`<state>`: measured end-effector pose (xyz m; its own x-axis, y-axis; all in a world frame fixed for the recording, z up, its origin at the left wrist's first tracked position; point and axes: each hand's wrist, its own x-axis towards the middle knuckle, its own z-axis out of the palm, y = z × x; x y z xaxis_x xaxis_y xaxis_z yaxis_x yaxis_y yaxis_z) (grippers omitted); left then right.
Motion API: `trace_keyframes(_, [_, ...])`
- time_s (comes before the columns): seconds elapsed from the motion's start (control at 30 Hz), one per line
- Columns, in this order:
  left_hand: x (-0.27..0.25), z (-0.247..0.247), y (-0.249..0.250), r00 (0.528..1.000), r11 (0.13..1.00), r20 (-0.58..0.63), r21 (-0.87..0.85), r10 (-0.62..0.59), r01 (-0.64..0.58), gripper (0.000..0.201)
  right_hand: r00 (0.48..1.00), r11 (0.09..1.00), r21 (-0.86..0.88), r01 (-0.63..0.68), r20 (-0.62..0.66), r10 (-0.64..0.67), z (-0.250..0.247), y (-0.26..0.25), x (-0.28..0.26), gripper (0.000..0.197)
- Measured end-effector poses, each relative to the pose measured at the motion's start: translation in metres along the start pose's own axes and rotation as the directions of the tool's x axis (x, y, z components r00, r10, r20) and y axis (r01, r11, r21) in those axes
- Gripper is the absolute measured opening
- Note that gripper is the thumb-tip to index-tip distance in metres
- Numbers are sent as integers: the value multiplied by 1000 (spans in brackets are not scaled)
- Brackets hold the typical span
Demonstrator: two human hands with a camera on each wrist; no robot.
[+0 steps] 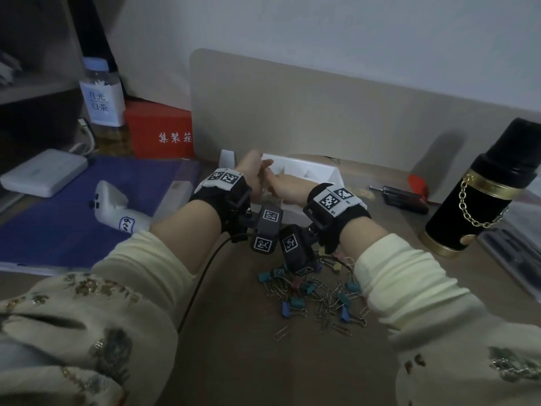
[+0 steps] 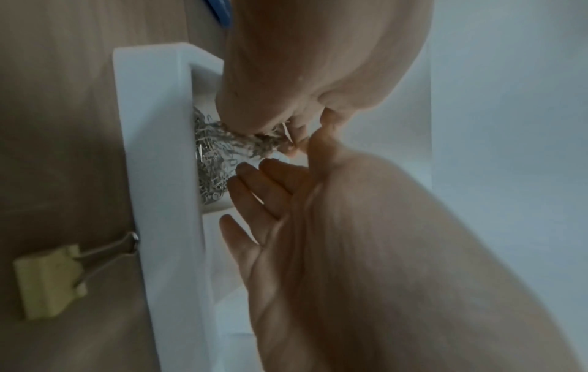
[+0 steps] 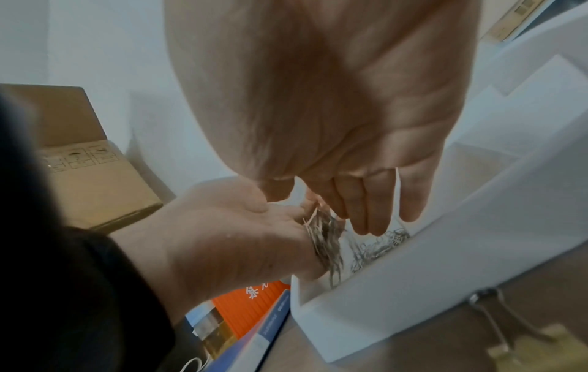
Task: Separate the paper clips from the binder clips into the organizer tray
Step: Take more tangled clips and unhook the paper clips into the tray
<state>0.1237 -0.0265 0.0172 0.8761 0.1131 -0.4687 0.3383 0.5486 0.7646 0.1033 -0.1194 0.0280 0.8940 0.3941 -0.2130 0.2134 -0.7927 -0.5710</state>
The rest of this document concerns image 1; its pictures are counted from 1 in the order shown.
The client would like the person's right hand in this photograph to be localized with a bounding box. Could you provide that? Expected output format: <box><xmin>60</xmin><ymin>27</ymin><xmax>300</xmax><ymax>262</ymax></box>
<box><xmin>261</xmin><ymin>167</ymin><xmax>322</xmax><ymax>206</ymax></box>

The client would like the person's left hand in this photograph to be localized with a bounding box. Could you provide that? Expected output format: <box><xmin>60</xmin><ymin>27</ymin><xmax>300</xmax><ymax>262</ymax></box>
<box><xmin>233</xmin><ymin>149</ymin><xmax>276</xmax><ymax>196</ymax></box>

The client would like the white compartment organizer tray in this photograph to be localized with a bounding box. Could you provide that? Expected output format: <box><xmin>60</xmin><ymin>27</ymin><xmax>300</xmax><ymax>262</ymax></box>
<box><xmin>260</xmin><ymin>153</ymin><xmax>344</xmax><ymax>206</ymax></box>

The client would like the group of coloured binder clips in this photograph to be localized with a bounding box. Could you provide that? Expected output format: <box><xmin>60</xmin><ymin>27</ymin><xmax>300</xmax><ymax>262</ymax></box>
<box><xmin>258</xmin><ymin>257</ymin><xmax>367</xmax><ymax>324</ymax></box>

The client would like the pile of silver paper clips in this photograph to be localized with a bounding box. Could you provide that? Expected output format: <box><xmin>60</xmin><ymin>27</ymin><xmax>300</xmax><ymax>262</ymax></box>
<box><xmin>258</xmin><ymin>249</ymin><xmax>372</xmax><ymax>342</ymax></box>

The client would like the person's left forearm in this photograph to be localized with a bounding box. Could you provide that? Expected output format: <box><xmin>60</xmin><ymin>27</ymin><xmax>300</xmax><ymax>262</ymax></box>
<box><xmin>0</xmin><ymin>202</ymin><xmax>223</xmax><ymax>406</ymax></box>

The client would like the person's right forearm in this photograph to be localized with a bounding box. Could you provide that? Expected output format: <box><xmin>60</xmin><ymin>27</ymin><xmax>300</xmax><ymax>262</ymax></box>
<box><xmin>338</xmin><ymin>219</ymin><xmax>541</xmax><ymax>406</ymax></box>

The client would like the beige desk divider panel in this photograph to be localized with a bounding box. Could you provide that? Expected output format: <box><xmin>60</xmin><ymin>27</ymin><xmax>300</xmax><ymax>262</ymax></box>
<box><xmin>189</xmin><ymin>48</ymin><xmax>541</xmax><ymax>192</ymax></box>

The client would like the orange ribbed box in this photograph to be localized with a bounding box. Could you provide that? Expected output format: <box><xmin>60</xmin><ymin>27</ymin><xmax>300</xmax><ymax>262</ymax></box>
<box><xmin>123</xmin><ymin>100</ymin><xmax>197</xmax><ymax>160</ymax></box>

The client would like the black screwdriver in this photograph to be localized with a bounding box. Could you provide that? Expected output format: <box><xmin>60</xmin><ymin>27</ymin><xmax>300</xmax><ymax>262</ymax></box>
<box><xmin>370</xmin><ymin>184</ymin><xmax>430</xmax><ymax>215</ymax></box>

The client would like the small red object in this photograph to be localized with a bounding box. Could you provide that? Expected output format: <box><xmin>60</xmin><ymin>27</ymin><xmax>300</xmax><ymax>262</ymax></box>
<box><xmin>407</xmin><ymin>174</ymin><xmax>429</xmax><ymax>196</ymax></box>

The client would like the white handheld controller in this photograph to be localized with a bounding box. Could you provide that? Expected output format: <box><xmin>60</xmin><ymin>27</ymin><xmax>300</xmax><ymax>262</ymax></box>
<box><xmin>88</xmin><ymin>180</ymin><xmax>153</xmax><ymax>236</ymax></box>

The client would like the tea bottle with blue cap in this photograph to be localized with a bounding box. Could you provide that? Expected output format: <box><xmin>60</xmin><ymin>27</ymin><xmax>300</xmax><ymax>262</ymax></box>
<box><xmin>79</xmin><ymin>58</ymin><xmax>134</xmax><ymax>157</ymax></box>

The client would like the blue document folder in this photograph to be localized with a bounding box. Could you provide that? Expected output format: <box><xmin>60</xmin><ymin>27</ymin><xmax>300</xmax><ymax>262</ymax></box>
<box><xmin>0</xmin><ymin>155</ymin><xmax>202</xmax><ymax>277</ymax></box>

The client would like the white flat adapter box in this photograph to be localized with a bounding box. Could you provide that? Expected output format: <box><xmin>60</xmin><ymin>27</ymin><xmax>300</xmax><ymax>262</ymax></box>
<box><xmin>0</xmin><ymin>148</ymin><xmax>88</xmax><ymax>198</ymax></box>

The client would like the grey shelf unit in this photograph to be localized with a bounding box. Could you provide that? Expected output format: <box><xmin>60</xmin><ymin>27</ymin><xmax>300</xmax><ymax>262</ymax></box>
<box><xmin>0</xmin><ymin>0</ymin><xmax>99</xmax><ymax>165</ymax></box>

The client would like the clear plastic case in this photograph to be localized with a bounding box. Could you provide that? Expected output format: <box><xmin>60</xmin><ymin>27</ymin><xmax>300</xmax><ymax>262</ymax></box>
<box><xmin>477</xmin><ymin>202</ymin><xmax>541</xmax><ymax>303</ymax></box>

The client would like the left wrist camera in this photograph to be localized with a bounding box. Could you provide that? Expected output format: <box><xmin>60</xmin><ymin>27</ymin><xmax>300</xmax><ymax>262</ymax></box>
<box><xmin>249</xmin><ymin>202</ymin><xmax>285</xmax><ymax>254</ymax></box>

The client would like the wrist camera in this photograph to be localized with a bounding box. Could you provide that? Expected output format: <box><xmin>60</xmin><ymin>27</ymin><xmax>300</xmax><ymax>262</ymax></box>
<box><xmin>249</xmin><ymin>202</ymin><xmax>285</xmax><ymax>254</ymax></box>
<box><xmin>280</xmin><ymin>223</ymin><xmax>319</xmax><ymax>276</ymax></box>

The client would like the black right wrist strap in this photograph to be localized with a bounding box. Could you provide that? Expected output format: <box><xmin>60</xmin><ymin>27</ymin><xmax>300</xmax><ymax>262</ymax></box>
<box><xmin>303</xmin><ymin>183</ymin><xmax>373</xmax><ymax>255</ymax></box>

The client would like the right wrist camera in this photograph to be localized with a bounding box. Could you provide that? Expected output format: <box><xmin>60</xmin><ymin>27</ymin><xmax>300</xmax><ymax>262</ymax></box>
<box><xmin>280</xmin><ymin>223</ymin><xmax>319</xmax><ymax>276</ymax></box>

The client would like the black left camera cable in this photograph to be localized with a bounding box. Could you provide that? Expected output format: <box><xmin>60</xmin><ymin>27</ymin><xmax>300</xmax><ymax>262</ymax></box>
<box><xmin>177</xmin><ymin>233</ymin><xmax>251</xmax><ymax>334</ymax></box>

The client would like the black thermos with gold chain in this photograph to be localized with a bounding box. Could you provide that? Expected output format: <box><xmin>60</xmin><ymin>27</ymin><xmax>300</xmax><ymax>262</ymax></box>
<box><xmin>419</xmin><ymin>118</ymin><xmax>541</xmax><ymax>259</ymax></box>

